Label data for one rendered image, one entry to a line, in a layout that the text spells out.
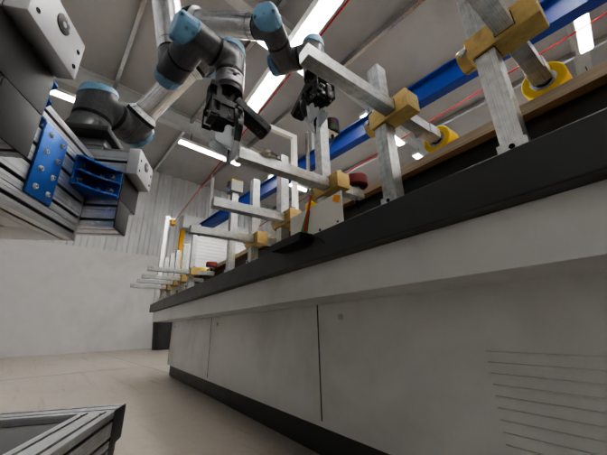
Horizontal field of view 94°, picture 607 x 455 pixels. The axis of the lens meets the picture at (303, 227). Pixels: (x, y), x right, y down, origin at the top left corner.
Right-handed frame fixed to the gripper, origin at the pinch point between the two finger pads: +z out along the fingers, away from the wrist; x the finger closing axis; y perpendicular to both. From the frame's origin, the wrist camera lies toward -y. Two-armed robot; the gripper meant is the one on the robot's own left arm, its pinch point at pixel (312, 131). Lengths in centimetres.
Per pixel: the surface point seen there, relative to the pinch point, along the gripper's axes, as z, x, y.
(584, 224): 44, 8, 49
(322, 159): 5.7, 6.6, -3.8
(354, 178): 12.2, 15.3, 1.0
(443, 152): 12.5, 24.9, 25.1
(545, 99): 12, 25, 48
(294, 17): -400, 134, -197
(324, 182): 16.8, 3.5, -0.1
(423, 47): -399, 347, -112
